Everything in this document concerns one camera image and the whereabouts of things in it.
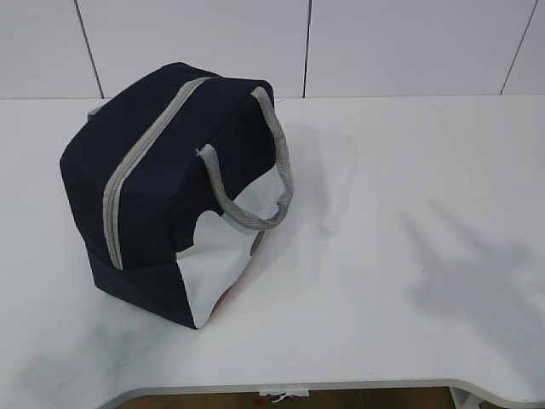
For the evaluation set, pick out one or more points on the navy blue lunch bag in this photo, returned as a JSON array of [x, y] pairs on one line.
[[173, 184]]

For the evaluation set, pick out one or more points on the white tape on table edge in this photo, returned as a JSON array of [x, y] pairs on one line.
[[276, 396]]

